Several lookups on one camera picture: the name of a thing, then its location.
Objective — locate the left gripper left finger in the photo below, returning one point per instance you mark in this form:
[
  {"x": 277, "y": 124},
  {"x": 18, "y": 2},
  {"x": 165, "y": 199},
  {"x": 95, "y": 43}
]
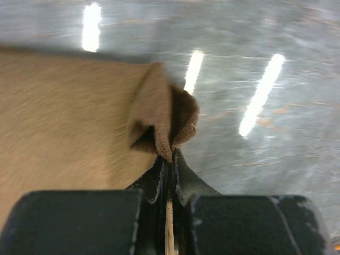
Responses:
[{"x": 129, "y": 221}]

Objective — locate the brown cloth napkin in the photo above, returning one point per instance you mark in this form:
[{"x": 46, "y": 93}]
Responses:
[{"x": 74, "y": 123}]

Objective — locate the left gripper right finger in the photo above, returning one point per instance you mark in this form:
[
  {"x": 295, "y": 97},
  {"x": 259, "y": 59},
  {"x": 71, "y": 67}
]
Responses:
[{"x": 207, "y": 222}]

